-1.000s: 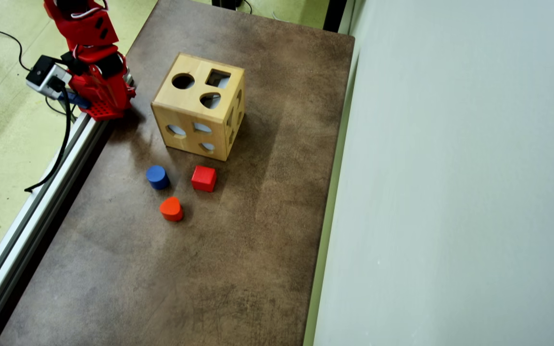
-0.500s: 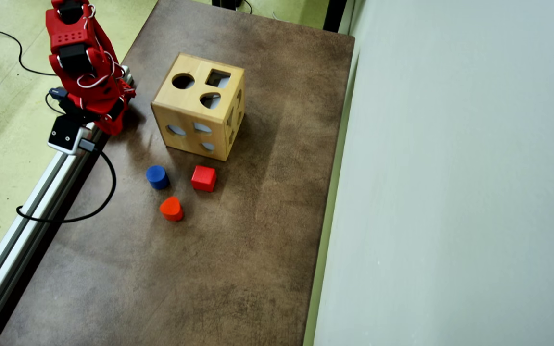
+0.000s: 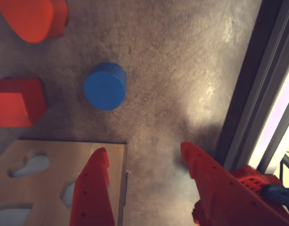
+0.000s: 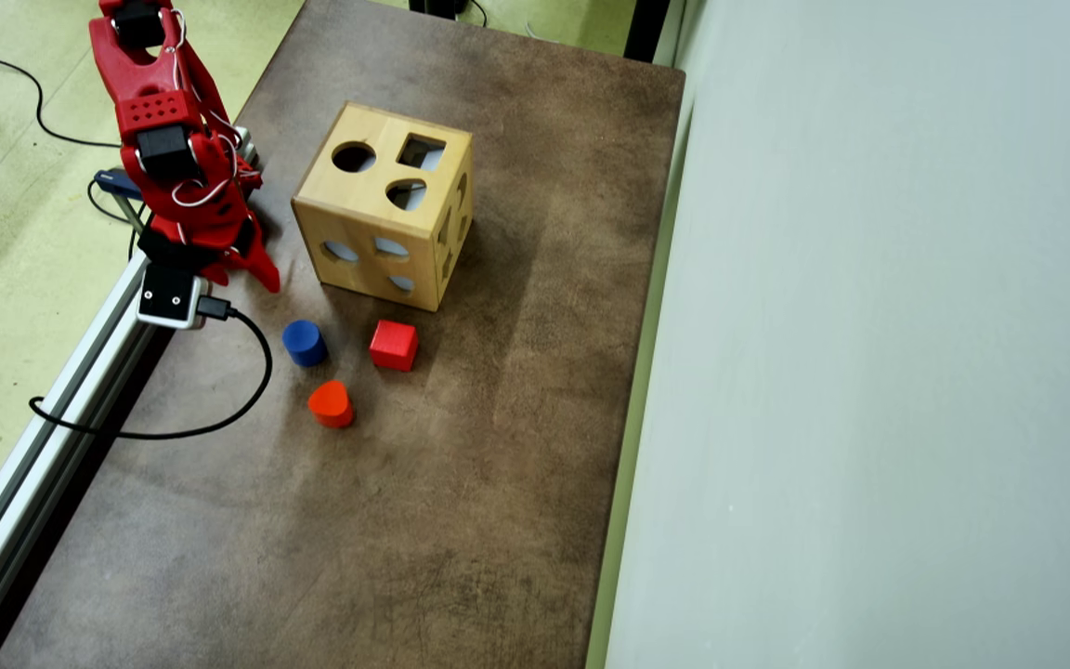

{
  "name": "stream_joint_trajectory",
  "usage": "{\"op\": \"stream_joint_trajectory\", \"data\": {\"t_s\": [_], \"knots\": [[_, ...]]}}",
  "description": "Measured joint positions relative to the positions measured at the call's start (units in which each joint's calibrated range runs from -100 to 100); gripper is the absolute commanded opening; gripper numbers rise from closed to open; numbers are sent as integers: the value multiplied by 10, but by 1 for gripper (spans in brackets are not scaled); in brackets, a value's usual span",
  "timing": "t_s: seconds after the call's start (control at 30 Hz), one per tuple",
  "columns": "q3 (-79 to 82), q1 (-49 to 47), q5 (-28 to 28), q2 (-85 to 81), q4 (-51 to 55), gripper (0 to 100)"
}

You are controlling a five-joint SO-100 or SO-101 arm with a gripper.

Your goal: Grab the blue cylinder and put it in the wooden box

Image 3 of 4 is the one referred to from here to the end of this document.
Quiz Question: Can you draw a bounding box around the blue clamp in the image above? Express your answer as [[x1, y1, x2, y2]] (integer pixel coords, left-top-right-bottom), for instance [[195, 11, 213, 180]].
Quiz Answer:
[[260, 184, 289, 209]]

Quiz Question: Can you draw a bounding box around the wooden shape sorter box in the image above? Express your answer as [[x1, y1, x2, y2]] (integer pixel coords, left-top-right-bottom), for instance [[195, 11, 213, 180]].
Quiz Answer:
[[0, 139, 128, 226]]

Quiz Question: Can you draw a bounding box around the red cube block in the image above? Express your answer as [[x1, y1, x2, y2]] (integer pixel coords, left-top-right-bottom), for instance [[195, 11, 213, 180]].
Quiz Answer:
[[0, 77, 48, 128]]

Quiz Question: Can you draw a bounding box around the blue cylinder block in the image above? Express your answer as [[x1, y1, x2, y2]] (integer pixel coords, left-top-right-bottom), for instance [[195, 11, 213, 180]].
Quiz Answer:
[[83, 62, 128, 112]]

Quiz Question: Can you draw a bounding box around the orange rounded triangle block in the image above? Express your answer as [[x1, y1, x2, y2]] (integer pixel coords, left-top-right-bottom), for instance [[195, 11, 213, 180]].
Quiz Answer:
[[0, 0, 70, 44]]

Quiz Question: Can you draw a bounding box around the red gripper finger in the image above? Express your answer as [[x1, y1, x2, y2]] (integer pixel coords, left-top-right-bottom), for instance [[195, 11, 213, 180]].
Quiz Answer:
[[69, 147, 116, 226], [180, 141, 289, 226]]

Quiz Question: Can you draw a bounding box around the aluminium profile rail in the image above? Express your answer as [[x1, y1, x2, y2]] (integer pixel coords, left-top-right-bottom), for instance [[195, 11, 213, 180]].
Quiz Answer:
[[223, 0, 289, 175]]

